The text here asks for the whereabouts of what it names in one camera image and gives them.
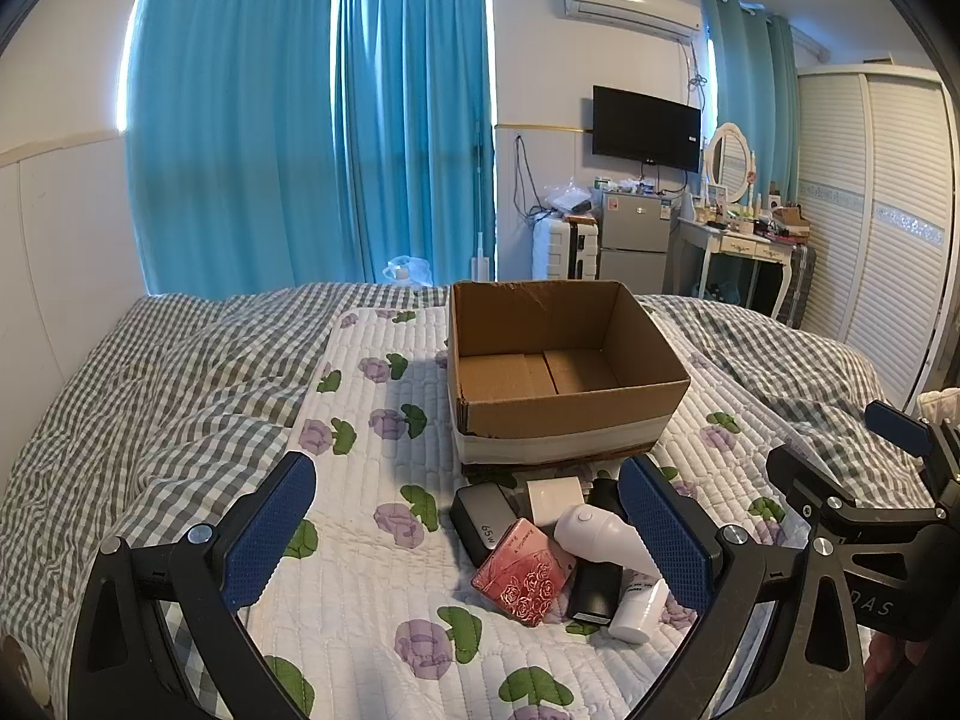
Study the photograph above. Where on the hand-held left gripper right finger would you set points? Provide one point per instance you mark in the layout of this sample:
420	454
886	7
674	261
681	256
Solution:
664	532

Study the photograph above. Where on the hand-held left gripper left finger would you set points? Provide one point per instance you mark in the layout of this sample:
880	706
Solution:
270	532

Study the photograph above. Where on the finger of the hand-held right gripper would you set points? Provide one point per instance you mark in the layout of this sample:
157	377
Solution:
806	480
900	427

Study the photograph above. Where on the small white bottle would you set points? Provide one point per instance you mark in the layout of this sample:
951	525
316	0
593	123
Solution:
637	611

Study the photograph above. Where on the black rectangular case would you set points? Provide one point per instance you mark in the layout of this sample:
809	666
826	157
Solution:
595	592

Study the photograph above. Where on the white charger cube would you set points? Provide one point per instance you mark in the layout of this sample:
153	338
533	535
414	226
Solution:
553	499

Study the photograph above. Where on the pink rose-print box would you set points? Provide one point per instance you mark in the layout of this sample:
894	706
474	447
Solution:
521	577

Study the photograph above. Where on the brown cardboard box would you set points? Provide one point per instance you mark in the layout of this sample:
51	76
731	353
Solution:
525	412

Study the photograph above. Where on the floral quilted mat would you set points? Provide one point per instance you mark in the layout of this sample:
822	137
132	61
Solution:
375	480

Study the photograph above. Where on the dark suitcase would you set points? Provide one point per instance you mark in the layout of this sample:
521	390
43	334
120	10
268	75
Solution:
799	285

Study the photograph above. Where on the white louvered wardrobe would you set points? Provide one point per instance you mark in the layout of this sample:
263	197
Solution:
877	225

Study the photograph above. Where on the white dressing table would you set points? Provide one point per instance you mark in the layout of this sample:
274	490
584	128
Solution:
731	244

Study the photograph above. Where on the silver mini fridge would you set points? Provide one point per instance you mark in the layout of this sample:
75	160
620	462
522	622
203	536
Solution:
636	240

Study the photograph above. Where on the clear plastic bag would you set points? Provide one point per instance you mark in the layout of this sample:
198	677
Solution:
407	271

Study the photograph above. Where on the white suitcase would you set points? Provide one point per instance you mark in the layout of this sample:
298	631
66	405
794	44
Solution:
555	251

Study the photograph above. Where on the oval white vanity mirror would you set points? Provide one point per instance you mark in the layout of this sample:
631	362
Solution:
729	161

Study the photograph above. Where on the plastic bag on suitcase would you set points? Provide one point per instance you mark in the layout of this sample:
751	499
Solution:
570	200

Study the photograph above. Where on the blue curtain beside wardrobe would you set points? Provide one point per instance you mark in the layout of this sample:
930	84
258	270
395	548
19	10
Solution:
750	67

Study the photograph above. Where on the wide blue curtain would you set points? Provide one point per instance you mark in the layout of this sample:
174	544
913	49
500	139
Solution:
225	127

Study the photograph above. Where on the narrow blue curtain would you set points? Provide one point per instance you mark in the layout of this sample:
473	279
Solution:
412	127

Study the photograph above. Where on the white air conditioner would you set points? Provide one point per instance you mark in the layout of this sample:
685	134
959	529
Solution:
634	4

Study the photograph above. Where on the black wall television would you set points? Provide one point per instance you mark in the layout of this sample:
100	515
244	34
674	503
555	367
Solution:
645	127

